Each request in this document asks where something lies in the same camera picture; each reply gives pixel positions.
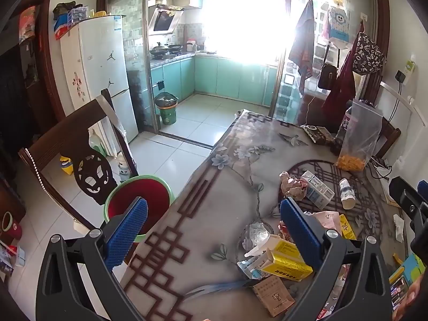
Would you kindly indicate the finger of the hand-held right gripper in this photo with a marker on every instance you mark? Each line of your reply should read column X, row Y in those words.
column 423, row 187
column 403, row 192

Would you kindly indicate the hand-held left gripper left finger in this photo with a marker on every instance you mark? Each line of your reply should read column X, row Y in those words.
column 128, row 230

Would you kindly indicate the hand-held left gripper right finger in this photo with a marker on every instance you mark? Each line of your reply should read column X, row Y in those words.
column 299, row 230

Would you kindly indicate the pink plastic wrapper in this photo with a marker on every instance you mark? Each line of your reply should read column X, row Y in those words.
column 327, row 222

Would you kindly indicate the red bin with green rim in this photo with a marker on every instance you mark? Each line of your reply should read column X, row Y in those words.
column 133, row 190

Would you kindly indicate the white blue milk carton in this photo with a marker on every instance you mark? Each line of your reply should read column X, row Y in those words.
column 317, row 189

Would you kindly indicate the green kitchen trash can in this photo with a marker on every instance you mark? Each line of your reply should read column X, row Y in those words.
column 166, row 108

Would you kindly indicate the person's right hand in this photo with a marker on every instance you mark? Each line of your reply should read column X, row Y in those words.
column 413, row 302

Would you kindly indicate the crumpled white tissue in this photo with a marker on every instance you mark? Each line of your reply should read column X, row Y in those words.
column 399, row 227

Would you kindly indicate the yellow medicine box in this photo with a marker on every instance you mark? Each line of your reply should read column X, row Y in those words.
column 287, row 262

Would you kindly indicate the clear plastic wrapper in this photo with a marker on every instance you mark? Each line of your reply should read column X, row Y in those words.
column 255, row 235

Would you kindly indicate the crumpled pinkish paper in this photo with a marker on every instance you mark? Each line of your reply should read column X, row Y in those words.
column 292, row 185

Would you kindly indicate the small yellow carton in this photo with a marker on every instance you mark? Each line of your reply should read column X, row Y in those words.
column 347, row 227

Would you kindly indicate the small white bottle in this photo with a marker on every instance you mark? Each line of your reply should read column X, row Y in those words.
column 347, row 192

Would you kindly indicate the blue white tissue packet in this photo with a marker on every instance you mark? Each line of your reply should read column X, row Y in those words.
column 249, row 267

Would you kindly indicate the white floor bottle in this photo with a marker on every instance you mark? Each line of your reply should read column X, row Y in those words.
column 123, row 164

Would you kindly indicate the clear bag of orange snacks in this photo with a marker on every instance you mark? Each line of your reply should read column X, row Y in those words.
column 359, row 140

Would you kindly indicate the brown paper packet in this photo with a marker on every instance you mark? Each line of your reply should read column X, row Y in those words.
column 274, row 296

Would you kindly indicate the plastic bottle with purple label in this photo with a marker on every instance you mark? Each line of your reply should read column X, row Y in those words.
column 342, row 130

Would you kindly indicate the yellow toy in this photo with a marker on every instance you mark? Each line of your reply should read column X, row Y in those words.
column 67, row 165

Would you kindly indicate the floral tablecloth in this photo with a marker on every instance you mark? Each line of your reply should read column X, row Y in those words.
column 214, row 187

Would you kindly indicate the dark snack packet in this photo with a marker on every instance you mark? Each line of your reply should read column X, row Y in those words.
column 317, row 133

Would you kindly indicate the carved wooden chair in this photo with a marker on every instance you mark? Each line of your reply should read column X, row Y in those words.
column 63, row 147

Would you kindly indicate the red cup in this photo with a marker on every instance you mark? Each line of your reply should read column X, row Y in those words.
column 11, row 225

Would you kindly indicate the dark red hanging garment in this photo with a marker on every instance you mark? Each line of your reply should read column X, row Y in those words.
column 341, row 83

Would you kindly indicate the black hanging bag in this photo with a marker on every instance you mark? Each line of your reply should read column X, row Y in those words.
column 327, row 75

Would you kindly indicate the black white patterned bag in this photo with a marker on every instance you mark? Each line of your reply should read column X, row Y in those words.
column 369, row 55

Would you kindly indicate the white refrigerator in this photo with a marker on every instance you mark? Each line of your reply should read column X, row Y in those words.
column 100, row 73

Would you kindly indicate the teal kitchen cabinets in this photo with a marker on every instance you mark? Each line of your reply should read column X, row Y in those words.
column 227, row 73

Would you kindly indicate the striped hanging towel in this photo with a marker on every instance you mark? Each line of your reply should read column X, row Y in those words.
column 302, row 46

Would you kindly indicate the cartoon face hanging organizer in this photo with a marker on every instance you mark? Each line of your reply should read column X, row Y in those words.
column 338, row 21

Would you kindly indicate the black wok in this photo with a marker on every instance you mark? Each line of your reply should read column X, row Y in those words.
column 159, row 50

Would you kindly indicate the blue red box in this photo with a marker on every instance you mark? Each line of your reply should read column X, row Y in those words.
column 62, row 28

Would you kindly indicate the range hood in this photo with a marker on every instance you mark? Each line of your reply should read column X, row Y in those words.
column 164, row 20

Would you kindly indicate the clear plastic drawer box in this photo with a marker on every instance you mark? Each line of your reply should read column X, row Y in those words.
column 78, row 15

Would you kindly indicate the dark green bag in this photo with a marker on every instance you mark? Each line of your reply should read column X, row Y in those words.
column 67, row 9

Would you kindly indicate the wall socket with charger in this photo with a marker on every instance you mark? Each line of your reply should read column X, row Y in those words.
column 404, row 72

